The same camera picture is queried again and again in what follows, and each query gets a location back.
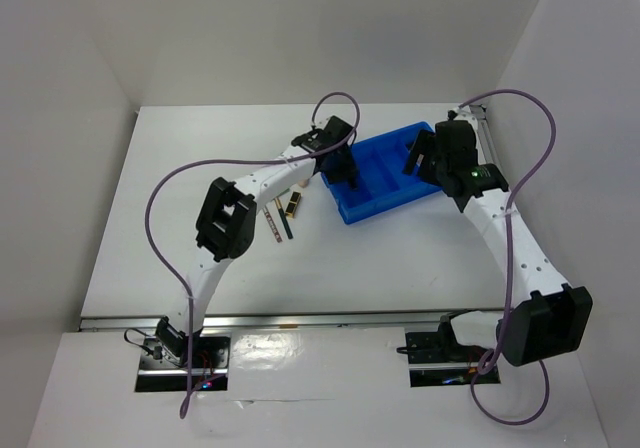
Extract black gold lipstick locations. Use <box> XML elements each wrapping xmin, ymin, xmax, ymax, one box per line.
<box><xmin>284</xmin><ymin>191</ymin><xmax>302</xmax><ymax>218</ymax></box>

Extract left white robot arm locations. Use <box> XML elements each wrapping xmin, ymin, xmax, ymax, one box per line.
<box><xmin>144</xmin><ymin>116</ymin><xmax>358</xmax><ymax>367</ymax></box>

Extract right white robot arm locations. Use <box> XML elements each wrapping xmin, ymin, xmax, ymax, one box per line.
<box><xmin>403</xmin><ymin>116</ymin><xmax>593</xmax><ymax>366</ymax></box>

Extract blue plastic divided bin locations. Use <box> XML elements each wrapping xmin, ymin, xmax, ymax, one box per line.
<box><xmin>322</xmin><ymin>121</ymin><xmax>442</xmax><ymax>225</ymax></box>

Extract green gold mascara pen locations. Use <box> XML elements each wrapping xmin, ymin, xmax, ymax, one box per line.
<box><xmin>274</xmin><ymin>197</ymin><xmax>294</xmax><ymax>240</ymax></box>

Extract red lip gloss tube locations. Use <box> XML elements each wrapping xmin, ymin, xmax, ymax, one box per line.
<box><xmin>262</xmin><ymin>207</ymin><xmax>283</xmax><ymax>243</ymax></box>

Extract aluminium front rail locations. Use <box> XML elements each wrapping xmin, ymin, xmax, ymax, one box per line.
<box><xmin>79</xmin><ymin>308</ymin><xmax>506</xmax><ymax>333</ymax></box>

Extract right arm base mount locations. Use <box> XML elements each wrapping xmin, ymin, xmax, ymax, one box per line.
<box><xmin>395</xmin><ymin>332</ymin><xmax>486</xmax><ymax>388</ymax></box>

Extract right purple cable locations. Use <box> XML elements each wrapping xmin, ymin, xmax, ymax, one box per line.
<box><xmin>459</xmin><ymin>88</ymin><xmax>557</xmax><ymax>425</ymax></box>

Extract purple cable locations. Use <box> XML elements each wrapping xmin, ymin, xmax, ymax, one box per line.
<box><xmin>459</xmin><ymin>88</ymin><xmax>557</xmax><ymax>425</ymax></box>
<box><xmin>144</xmin><ymin>91</ymin><xmax>362</xmax><ymax>419</ymax></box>

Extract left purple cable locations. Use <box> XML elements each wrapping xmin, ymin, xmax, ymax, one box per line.
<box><xmin>144</xmin><ymin>91</ymin><xmax>362</xmax><ymax>419</ymax></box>

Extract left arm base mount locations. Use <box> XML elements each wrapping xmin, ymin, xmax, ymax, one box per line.
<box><xmin>123</xmin><ymin>328</ymin><xmax>231</xmax><ymax>393</ymax></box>

